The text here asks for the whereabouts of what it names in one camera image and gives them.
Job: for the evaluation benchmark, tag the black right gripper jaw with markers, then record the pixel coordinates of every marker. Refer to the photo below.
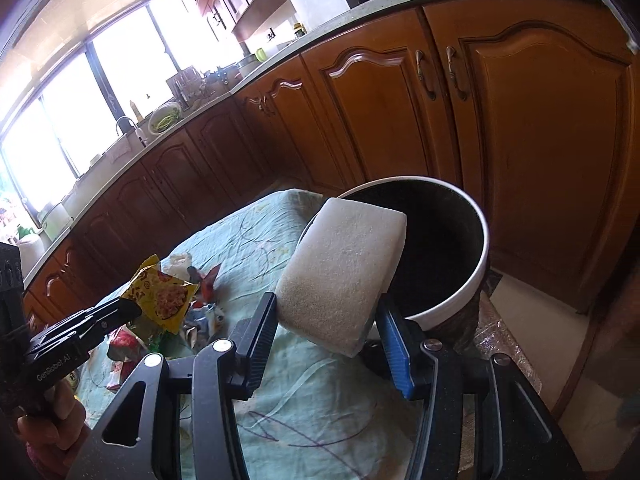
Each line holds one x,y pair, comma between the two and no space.
85,329

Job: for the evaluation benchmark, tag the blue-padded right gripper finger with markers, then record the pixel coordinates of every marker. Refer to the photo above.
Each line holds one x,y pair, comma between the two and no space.
515,436

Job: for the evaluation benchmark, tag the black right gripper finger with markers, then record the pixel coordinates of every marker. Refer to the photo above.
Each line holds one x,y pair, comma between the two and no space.
137,436

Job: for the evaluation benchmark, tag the red snack wrapper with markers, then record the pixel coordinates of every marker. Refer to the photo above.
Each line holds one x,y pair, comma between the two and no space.
206,285

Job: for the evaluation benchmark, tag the yellow snack wrapper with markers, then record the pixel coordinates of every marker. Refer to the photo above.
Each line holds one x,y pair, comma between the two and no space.
161,297

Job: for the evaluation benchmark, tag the white foam block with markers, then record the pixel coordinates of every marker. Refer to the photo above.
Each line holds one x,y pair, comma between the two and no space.
341,267

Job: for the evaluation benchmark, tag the blue white paper carton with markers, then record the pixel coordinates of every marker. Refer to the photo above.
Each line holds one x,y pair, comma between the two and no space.
202,325

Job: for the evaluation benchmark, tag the white-rimmed black trash bin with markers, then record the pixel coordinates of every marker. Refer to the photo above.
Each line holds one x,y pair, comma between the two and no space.
445,255

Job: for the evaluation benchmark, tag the person's left hand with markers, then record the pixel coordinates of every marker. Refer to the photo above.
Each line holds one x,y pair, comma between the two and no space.
53,445

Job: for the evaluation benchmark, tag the red black snack bag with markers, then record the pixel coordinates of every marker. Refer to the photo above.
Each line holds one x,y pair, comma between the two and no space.
125,350

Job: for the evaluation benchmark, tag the white rice cooker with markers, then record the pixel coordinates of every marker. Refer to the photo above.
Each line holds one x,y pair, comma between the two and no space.
31,248

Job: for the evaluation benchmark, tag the light green floral tablecloth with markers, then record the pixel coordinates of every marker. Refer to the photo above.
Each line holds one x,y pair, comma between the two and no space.
316,414

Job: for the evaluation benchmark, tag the white crumpled tissue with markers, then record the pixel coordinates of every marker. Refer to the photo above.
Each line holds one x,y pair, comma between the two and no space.
178,266

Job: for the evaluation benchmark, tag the chrome sink faucet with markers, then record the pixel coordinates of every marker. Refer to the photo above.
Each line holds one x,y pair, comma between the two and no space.
127,125

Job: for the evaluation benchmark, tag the bowl of green vegetables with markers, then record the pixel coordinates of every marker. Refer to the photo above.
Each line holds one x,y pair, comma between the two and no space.
165,117

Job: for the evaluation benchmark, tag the brown wooden lower cabinets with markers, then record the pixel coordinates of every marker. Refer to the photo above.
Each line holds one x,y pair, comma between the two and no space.
531,106

